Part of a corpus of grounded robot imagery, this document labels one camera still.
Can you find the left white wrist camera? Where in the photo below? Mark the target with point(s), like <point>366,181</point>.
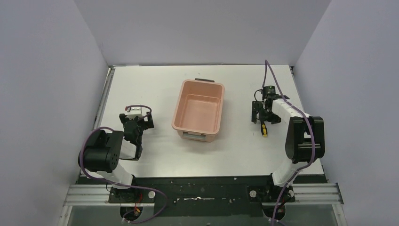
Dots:
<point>132,112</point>

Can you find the pink plastic bin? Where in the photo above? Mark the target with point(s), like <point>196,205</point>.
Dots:
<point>199,110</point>

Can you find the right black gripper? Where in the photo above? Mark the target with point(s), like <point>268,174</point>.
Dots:
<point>261,108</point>

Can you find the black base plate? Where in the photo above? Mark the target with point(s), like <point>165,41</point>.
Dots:
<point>254,196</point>

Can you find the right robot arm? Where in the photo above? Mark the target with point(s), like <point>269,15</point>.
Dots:
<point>239,148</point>

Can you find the black yellow screwdriver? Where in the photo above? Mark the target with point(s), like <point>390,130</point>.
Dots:
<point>264,130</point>

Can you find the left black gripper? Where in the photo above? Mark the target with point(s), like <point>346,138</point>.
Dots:
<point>136,125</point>

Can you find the front aluminium rail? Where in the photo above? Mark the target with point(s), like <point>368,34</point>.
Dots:
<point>98,195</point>

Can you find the aluminium table edge rail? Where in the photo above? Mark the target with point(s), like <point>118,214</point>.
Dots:
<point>104,96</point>

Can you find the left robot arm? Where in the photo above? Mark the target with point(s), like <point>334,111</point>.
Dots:
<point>102,151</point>

